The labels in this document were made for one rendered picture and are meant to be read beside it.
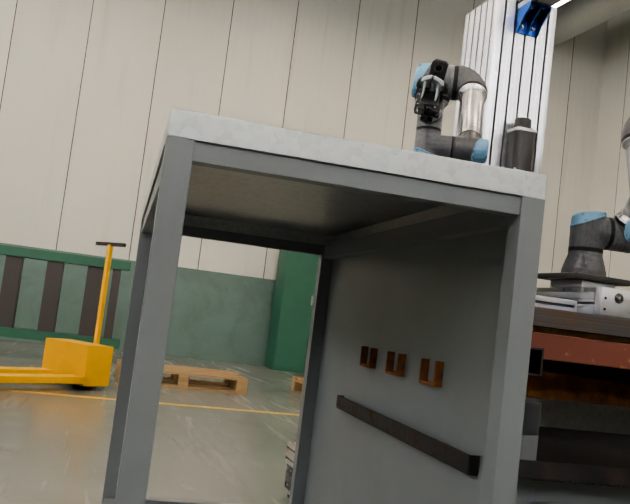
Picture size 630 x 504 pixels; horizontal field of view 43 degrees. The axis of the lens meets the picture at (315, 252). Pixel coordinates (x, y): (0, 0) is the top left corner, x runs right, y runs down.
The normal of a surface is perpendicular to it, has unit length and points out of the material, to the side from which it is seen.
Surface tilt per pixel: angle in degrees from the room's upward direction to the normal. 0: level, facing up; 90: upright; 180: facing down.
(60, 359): 90
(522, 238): 90
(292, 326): 90
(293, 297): 90
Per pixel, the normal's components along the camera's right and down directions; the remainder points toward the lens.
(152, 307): 0.24, -0.05
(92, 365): 0.80, 0.05
